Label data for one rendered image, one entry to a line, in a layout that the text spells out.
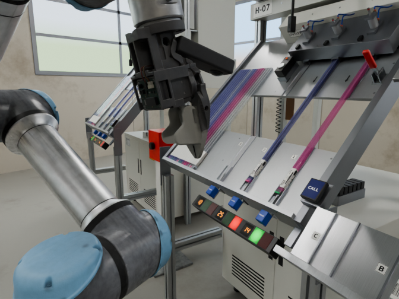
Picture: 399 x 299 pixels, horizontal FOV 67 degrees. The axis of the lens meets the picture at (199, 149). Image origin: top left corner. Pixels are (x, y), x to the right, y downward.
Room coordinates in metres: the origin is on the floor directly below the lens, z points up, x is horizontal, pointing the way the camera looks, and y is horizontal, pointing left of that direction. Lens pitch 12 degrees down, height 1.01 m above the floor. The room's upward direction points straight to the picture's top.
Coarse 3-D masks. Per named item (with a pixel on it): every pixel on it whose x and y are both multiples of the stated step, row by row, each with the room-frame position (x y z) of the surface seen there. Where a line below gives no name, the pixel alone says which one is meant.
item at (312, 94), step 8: (336, 64) 0.97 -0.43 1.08; (328, 72) 0.95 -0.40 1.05; (320, 80) 0.95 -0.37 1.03; (312, 96) 0.92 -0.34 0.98; (304, 104) 0.90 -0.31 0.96; (296, 112) 0.90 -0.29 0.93; (296, 120) 0.88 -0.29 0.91; (288, 128) 0.86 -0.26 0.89; (280, 136) 0.86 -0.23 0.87; (272, 152) 0.83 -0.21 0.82
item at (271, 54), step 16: (272, 48) 1.35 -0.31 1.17; (288, 48) 1.26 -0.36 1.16; (256, 64) 1.32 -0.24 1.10; (272, 64) 1.24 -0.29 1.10; (320, 64) 1.03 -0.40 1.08; (352, 64) 0.93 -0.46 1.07; (384, 64) 0.84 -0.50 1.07; (272, 80) 1.14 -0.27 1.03; (288, 80) 1.08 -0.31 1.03; (304, 80) 1.02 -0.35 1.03; (336, 80) 0.92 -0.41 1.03; (368, 80) 0.83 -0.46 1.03; (256, 96) 1.14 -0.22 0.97; (272, 96) 1.07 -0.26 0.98; (288, 96) 1.01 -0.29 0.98; (304, 96) 0.95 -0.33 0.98; (320, 96) 0.90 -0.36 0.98; (336, 96) 0.86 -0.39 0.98; (352, 96) 0.82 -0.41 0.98; (368, 96) 0.79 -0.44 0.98
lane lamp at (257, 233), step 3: (255, 228) 0.68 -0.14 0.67; (258, 228) 0.67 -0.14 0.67; (255, 231) 0.67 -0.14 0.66; (258, 231) 0.67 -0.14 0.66; (261, 231) 0.66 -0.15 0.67; (264, 231) 0.66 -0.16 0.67; (252, 234) 0.67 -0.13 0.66; (255, 234) 0.67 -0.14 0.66; (258, 234) 0.66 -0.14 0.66; (261, 234) 0.66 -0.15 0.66; (249, 237) 0.67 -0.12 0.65; (252, 237) 0.66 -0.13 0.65; (255, 237) 0.66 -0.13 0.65; (258, 237) 0.65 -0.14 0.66; (252, 240) 0.66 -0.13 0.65; (255, 240) 0.65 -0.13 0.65; (258, 240) 0.65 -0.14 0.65; (255, 243) 0.65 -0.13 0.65
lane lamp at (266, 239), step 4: (264, 236) 0.65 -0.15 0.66; (268, 236) 0.64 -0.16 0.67; (272, 236) 0.64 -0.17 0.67; (260, 240) 0.65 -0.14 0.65; (264, 240) 0.64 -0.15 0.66; (268, 240) 0.63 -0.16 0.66; (260, 244) 0.64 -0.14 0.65; (264, 244) 0.63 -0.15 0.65; (268, 244) 0.62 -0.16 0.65; (264, 248) 0.62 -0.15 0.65
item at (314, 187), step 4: (312, 180) 0.63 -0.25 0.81; (316, 180) 0.62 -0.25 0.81; (308, 184) 0.63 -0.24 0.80; (312, 184) 0.62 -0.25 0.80; (316, 184) 0.61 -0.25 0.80; (320, 184) 0.61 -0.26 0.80; (324, 184) 0.60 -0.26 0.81; (308, 188) 0.62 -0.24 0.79; (312, 188) 0.61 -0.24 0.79; (316, 188) 0.61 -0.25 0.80; (320, 188) 0.60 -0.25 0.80; (304, 192) 0.62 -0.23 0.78; (308, 192) 0.61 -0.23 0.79; (312, 192) 0.60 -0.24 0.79; (316, 192) 0.60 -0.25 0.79; (308, 196) 0.60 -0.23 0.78; (312, 196) 0.60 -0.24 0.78
